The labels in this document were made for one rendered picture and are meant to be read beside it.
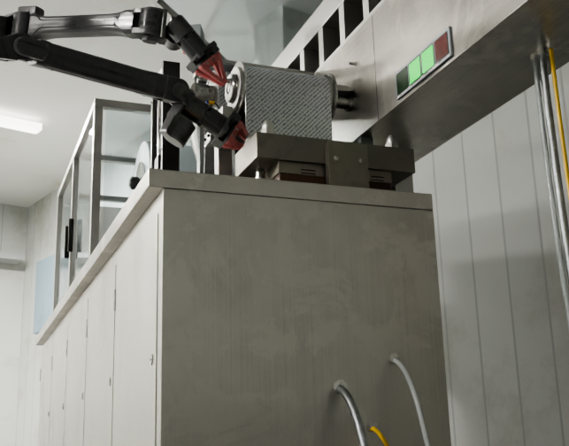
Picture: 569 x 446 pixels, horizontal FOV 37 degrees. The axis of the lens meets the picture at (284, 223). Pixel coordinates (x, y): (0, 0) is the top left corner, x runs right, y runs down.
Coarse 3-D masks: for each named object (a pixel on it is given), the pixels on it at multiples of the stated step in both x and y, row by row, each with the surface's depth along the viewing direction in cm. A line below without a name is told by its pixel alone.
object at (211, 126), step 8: (208, 112) 207; (216, 112) 208; (232, 112) 208; (208, 120) 207; (216, 120) 207; (224, 120) 208; (208, 128) 208; (216, 128) 208; (224, 128) 205; (216, 136) 209
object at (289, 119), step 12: (252, 108) 215; (264, 108) 216; (276, 108) 217; (288, 108) 218; (300, 108) 220; (312, 108) 221; (324, 108) 222; (252, 120) 214; (264, 120) 215; (276, 120) 216; (288, 120) 218; (300, 120) 219; (312, 120) 220; (324, 120) 221; (252, 132) 213; (276, 132) 215; (288, 132) 217; (300, 132) 218; (312, 132) 219; (324, 132) 220
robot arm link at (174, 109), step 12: (180, 84) 201; (180, 96) 201; (192, 96) 204; (180, 108) 204; (168, 120) 205; (180, 120) 205; (168, 132) 204; (180, 132) 205; (192, 132) 207; (180, 144) 206
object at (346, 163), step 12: (336, 144) 195; (348, 144) 196; (360, 144) 198; (336, 156) 194; (348, 156) 196; (360, 156) 197; (336, 168) 194; (348, 168) 195; (360, 168) 196; (336, 180) 193; (348, 180) 194; (360, 180) 195
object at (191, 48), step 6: (192, 36) 215; (198, 36) 216; (180, 42) 217; (186, 42) 215; (192, 42) 215; (198, 42) 215; (204, 42) 217; (186, 48) 215; (192, 48) 215; (198, 48) 215; (204, 48) 213; (186, 54) 217; (192, 54) 215; (198, 54) 212; (204, 54) 217; (192, 60) 216; (186, 66) 220
